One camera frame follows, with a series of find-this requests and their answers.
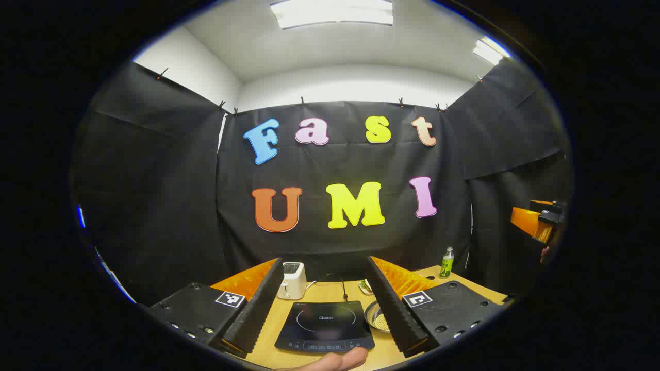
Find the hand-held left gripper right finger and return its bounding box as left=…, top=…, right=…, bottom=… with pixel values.
left=366, top=256, right=503, bottom=358

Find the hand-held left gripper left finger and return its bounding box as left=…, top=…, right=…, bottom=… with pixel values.
left=150, top=258, right=285, bottom=356

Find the stainless steel pot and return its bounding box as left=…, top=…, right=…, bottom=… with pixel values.
left=364, top=300, right=391, bottom=333

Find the black induction cooktop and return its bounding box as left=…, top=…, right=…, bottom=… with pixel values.
left=274, top=301, right=375, bottom=354

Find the white toaster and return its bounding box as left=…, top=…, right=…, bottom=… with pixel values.
left=277, top=262, right=307, bottom=300

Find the green tea bottle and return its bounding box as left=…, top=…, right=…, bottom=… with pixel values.
left=439, top=246, right=455, bottom=279

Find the black backdrop cloth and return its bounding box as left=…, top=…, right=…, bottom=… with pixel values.
left=70, top=57, right=573, bottom=310

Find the small ceiling light panel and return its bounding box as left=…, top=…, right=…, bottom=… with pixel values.
left=473, top=36, right=511, bottom=65

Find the large ceiling light panel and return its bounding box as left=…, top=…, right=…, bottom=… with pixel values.
left=270, top=0, right=394, bottom=30

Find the black power cable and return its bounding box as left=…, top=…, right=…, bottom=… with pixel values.
left=315, top=273, right=349, bottom=302

